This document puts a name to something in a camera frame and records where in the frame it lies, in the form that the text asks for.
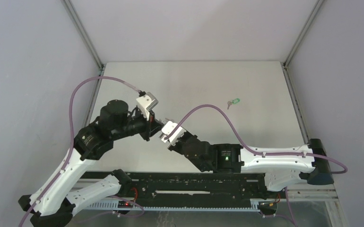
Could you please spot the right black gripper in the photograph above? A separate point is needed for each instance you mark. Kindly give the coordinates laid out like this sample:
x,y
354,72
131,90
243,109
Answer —
x,y
175,148

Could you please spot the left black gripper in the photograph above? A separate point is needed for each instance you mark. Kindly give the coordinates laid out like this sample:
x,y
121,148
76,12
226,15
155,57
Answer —
x,y
152,126

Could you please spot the green capped key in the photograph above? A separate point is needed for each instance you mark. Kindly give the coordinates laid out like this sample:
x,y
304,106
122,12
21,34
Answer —
x,y
232,102

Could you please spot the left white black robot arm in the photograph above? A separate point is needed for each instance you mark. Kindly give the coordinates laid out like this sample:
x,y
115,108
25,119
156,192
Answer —
x,y
56,203

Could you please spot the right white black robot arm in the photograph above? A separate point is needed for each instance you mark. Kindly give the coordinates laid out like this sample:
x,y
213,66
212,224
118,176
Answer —
x,y
308,164

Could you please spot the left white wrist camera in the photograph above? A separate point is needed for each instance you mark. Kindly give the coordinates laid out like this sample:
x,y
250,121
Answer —
x,y
145,103

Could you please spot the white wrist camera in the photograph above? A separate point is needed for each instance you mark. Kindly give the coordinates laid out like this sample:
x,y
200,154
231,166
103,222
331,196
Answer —
x,y
171,133
145,103

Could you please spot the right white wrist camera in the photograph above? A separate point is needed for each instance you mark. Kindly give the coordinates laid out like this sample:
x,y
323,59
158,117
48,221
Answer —
x,y
171,133

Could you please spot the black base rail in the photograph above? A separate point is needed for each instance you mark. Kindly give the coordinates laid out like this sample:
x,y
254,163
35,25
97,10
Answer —
x,y
200,189

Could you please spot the white slotted cable duct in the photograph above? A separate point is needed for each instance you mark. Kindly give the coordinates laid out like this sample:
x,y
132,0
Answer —
x,y
108,205

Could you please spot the left aluminium frame post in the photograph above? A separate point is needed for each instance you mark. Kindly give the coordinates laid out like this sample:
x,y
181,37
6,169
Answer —
x,y
78,24

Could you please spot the aluminium frame post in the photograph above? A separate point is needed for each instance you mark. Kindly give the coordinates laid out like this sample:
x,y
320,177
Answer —
x,y
78,24
305,29

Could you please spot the right aluminium frame post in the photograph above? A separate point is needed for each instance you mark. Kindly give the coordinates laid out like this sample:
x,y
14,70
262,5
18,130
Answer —
x,y
305,29

